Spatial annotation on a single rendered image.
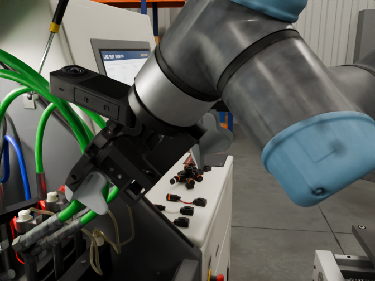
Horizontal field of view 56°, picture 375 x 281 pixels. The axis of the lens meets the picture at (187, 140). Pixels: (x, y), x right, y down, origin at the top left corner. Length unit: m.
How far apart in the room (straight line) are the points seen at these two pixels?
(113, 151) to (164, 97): 0.10
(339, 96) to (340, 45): 6.86
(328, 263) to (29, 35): 0.82
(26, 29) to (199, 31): 0.69
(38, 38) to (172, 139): 0.61
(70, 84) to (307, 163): 0.26
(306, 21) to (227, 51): 6.77
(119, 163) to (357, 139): 0.23
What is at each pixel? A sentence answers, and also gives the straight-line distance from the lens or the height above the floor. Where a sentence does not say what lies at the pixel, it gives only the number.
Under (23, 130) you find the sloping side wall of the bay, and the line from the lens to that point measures 0.92.
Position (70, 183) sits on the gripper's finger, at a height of 1.27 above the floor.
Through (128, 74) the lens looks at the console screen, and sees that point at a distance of 1.15.
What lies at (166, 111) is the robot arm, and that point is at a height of 1.36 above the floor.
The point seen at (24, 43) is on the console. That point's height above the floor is 1.43.
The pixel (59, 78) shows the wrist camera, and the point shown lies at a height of 1.39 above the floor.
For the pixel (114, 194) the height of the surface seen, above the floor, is 1.16.
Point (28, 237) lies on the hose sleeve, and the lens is 0.56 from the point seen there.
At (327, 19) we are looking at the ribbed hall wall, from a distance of 7.06.
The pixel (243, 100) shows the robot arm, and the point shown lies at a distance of 0.25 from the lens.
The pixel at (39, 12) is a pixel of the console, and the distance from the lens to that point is 0.91.
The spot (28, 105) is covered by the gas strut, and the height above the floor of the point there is 1.29.
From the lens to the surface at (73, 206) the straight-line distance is 0.50.
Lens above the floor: 1.42
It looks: 15 degrees down
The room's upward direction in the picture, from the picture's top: straight up
